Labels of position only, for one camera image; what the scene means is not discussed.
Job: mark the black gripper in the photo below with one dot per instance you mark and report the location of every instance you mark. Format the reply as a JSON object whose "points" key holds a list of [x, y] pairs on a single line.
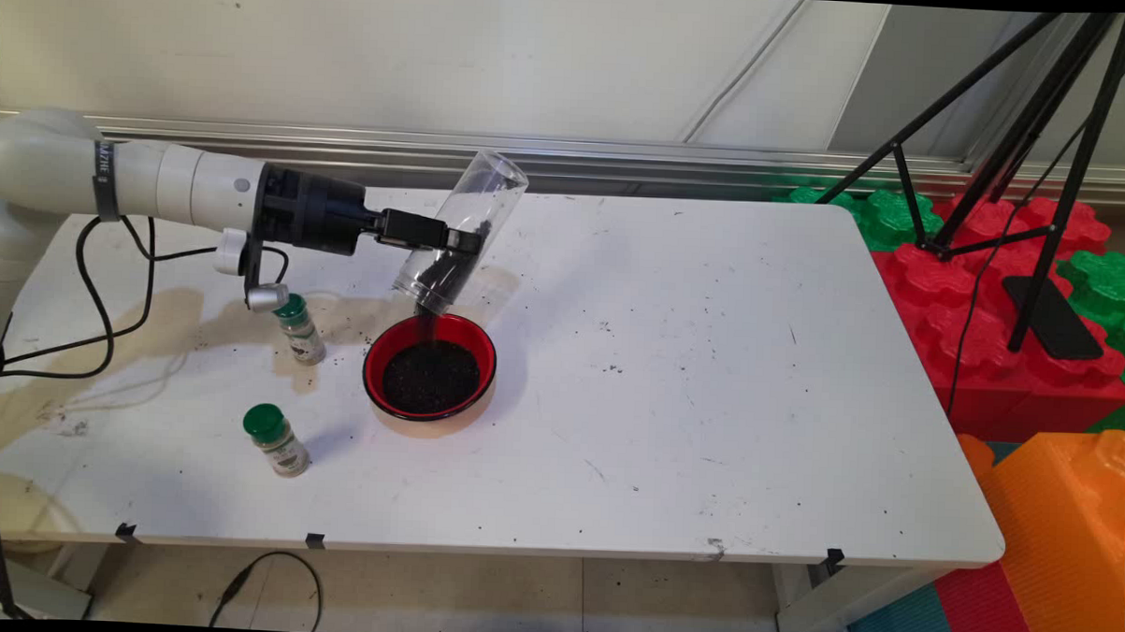
{"points": [[313, 212]]}

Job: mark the clear plastic jar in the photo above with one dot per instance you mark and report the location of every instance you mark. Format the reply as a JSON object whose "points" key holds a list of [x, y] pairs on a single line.
{"points": [[492, 187]]}

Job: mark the red bowl black rim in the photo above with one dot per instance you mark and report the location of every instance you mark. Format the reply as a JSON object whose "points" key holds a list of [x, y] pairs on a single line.
{"points": [[379, 347]]}

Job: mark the dark grains heap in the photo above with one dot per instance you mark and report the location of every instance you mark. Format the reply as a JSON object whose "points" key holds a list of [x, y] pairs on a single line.
{"points": [[429, 377]]}

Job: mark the green cap spice bottle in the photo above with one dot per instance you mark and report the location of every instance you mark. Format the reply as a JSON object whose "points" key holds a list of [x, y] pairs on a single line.
{"points": [[283, 451], [305, 340]]}

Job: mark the green foam block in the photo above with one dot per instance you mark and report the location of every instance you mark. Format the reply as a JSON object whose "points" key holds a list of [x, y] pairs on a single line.
{"points": [[889, 220], [1106, 288]]}

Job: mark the grey metal base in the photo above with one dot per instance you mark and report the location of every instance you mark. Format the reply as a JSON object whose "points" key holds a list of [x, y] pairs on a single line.
{"points": [[33, 592]]}

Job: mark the white table leg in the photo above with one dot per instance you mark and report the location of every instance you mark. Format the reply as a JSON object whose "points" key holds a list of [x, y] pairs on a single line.
{"points": [[842, 606]]}

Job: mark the red foam block stack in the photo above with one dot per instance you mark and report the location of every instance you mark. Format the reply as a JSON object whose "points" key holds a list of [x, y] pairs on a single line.
{"points": [[991, 368]]}

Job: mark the teal floor mat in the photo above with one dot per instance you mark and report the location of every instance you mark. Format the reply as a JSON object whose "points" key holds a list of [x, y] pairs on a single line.
{"points": [[903, 623]]}

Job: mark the black flat plate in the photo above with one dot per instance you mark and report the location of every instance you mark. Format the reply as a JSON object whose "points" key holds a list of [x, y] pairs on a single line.
{"points": [[1053, 324]]}

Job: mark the black tripod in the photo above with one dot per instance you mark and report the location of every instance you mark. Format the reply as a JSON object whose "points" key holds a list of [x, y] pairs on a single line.
{"points": [[1088, 138]]}

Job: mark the red floor mat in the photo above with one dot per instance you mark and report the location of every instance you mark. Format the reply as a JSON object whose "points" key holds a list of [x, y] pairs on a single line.
{"points": [[983, 611]]}

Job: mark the orange foam block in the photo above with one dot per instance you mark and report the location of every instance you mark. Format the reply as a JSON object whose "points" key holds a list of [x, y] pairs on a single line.
{"points": [[1060, 530]]}

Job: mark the white silver wrist camera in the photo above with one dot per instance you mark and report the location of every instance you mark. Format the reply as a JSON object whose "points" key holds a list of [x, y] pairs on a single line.
{"points": [[268, 298]]}

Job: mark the aluminium wall rail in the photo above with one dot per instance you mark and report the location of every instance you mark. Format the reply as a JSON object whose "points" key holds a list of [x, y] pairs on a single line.
{"points": [[624, 159]]}

